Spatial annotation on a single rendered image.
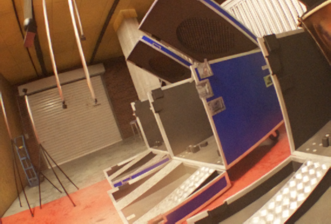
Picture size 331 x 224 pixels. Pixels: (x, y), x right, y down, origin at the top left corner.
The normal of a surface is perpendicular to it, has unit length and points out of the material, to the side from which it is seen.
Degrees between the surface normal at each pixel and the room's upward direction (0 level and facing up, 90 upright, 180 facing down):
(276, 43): 90
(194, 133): 90
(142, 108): 90
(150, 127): 90
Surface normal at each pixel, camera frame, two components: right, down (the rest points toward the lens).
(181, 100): 0.43, -0.17
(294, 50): 0.17, -0.07
